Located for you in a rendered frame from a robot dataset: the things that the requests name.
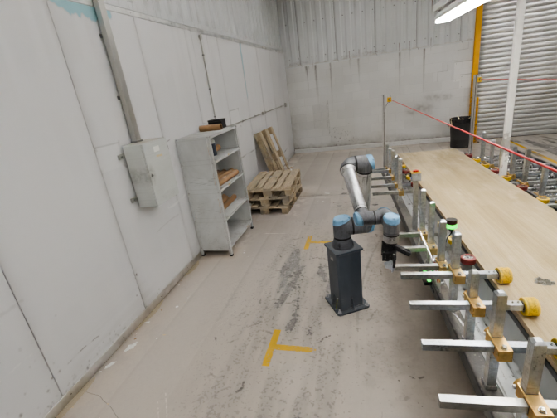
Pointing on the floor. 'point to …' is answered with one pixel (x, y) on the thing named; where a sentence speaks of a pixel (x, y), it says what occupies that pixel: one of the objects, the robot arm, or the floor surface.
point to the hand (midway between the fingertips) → (393, 269)
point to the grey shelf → (192, 170)
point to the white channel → (509, 77)
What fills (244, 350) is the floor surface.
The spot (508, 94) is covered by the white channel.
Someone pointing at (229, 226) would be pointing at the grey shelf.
